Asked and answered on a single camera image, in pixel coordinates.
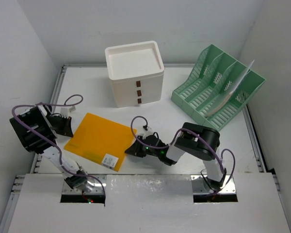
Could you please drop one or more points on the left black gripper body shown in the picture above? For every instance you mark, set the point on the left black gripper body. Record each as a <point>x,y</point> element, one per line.
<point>56,123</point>

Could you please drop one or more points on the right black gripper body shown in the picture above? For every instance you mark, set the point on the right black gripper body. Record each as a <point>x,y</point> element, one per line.
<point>149,152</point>

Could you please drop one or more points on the yellow plastic folder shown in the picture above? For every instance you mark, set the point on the yellow plastic folder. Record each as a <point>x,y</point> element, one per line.
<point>101,141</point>

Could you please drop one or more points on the white drawer cabinet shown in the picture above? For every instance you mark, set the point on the white drawer cabinet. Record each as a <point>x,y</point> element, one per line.
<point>135,72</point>

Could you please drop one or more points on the clear document sleeve with papers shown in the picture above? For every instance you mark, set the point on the clear document sleeve with papers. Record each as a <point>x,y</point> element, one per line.
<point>223,98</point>

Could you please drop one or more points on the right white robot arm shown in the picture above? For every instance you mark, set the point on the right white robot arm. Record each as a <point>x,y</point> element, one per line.
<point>199,141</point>

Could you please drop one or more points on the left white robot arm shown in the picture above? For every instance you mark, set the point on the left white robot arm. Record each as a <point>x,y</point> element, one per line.
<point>37,129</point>

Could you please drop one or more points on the white foam board cover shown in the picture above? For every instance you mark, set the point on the white foam board cover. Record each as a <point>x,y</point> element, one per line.
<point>149,204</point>

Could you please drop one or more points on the green file organizer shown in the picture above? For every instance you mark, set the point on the green file organizer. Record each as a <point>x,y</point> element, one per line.
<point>211,75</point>

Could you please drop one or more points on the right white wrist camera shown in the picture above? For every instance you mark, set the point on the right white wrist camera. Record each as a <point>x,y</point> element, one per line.
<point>147,131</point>

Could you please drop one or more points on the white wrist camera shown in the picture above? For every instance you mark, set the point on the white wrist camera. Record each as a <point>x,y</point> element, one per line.
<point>66,111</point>
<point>147,131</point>

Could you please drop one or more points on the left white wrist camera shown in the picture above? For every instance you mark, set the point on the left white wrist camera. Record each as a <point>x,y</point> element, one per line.
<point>66,111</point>

